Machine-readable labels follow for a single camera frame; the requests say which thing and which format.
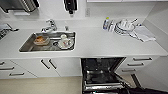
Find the stainless steel dishwasher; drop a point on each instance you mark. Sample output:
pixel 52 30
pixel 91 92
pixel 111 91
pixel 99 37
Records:
pixel 100 87

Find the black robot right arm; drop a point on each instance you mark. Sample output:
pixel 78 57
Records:
pixel 146 90

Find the white cup in sink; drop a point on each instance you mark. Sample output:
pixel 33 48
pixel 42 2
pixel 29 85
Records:
pixel 65 41

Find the small chrome sink fitting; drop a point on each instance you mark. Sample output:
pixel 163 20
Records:
pixel 66 27

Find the white under-sink cabinet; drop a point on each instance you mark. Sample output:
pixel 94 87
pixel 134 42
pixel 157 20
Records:
pixel 65 66

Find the dish soap bottle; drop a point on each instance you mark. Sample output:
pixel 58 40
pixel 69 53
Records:
pixel 106 23

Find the small white bottle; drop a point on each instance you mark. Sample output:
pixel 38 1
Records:
pixel 111 26

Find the chrome sink faucet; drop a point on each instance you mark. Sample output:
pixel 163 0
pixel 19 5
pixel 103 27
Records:
pixel 49 26

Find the bowl with orange contents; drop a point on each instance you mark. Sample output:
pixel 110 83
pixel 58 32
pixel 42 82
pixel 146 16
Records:
pixel 41 40

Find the white narrow drawer unit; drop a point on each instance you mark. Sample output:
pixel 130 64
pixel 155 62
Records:
pixel 138 63

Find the stainless steel sink basin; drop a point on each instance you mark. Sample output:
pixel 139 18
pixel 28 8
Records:
pixel 26 46

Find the white dish cloth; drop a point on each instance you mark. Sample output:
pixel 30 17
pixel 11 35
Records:
pixel 142 33

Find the white wide drawer unit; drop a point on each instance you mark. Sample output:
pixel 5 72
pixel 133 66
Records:
pixel 13 70

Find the steel paper towel dispenser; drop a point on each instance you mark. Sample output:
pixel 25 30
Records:
pixel 20 5

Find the white wall outlet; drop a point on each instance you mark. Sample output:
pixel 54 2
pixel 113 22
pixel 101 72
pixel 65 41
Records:
pixel 87 12

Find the black wall soap dispenser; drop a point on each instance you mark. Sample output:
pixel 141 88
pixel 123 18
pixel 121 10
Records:
pixel 70 5

